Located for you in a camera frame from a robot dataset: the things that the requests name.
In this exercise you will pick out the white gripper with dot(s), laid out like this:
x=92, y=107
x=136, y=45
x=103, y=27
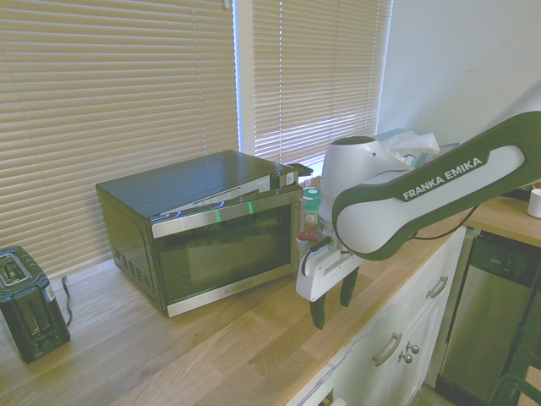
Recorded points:
x=321, y=275

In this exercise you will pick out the microwave door with steel trim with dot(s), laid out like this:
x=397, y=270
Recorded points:
x=220, y=258

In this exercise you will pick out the white Franka Emika robot arm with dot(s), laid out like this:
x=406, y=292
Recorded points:
x=380, y=211

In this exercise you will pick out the black steel microwave body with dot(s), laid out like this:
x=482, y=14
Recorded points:
x=190, y=177

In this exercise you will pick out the white kitchen cabinet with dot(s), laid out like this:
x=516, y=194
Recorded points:
x=406, y=321

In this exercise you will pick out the round silver cabinet knob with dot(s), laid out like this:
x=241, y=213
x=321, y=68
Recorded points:
x=406, y=358
x=414, y=348

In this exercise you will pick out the clear container with green lid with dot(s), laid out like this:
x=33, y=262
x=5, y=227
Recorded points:
x=312, y=207

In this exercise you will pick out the stainless steel dishwasher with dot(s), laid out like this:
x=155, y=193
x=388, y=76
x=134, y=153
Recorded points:
x=486, y=313

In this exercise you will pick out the white plastic shopping bag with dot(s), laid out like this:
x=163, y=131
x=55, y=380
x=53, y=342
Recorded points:
x=410, y=144

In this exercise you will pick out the black tripod leg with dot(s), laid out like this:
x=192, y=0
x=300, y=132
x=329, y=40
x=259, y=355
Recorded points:
x=526, y=321

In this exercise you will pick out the white paper cup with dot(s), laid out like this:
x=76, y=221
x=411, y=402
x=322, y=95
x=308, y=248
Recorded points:
x=535, y=204

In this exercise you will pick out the narrow beige window blind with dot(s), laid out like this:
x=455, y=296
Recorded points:
x=313, y=76

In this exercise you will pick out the wide beige window blind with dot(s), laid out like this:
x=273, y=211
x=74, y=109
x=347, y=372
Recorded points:
x=105, y=105

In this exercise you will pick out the black two-slot toaster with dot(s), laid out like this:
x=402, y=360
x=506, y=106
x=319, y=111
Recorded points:
x=29, y=304

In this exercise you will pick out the green metal chair frame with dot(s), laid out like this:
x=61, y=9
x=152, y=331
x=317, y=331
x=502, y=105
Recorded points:
x=513, y=387

